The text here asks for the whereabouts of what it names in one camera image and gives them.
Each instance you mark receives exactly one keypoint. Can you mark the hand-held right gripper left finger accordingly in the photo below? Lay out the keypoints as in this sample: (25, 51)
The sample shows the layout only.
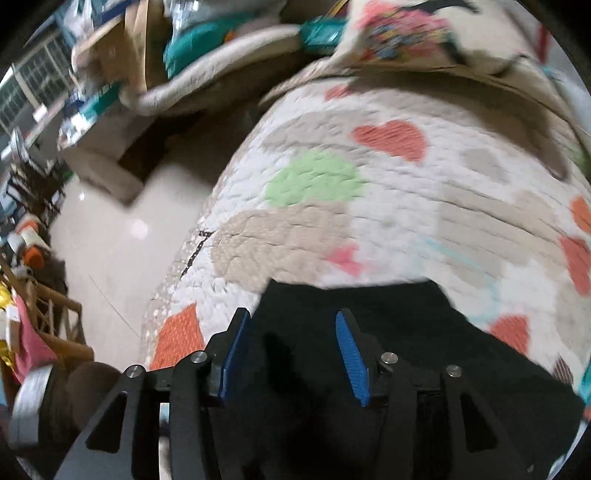
(234, 353)

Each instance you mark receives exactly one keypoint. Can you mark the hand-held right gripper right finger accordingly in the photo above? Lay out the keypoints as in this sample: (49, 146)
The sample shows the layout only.
(349, 357)

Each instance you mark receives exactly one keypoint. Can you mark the black pants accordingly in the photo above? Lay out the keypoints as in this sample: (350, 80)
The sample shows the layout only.
(415, 350)

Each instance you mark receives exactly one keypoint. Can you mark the heart print quilted blanket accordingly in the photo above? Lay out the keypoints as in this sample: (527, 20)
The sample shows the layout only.
(383, 184)

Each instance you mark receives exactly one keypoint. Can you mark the wooden chair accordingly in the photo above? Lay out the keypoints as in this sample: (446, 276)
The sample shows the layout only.
(44, 318)

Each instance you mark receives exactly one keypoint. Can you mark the pink cloth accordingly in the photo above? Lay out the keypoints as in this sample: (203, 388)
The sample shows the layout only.
(28, 344)

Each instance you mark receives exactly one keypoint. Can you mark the grey tape roll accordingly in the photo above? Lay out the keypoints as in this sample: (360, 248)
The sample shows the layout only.
(28, 406)

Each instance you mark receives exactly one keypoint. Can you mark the beige sofa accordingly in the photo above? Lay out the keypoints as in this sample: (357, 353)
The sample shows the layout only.
(152, 115)

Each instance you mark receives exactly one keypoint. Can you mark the dark side table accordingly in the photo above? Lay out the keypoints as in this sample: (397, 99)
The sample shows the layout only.
(30, 184)

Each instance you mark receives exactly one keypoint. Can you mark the teal cloth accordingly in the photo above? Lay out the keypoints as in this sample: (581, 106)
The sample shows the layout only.
(201, 44)

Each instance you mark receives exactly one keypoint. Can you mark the cardboard box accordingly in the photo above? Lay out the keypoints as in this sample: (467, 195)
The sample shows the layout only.
(117, 50)

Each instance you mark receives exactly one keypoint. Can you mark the cream printed pillow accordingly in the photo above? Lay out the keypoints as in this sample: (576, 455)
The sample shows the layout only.
(434, 32)

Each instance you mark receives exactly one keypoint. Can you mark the window with grille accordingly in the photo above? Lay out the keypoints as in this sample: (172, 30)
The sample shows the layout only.
(34, 76)

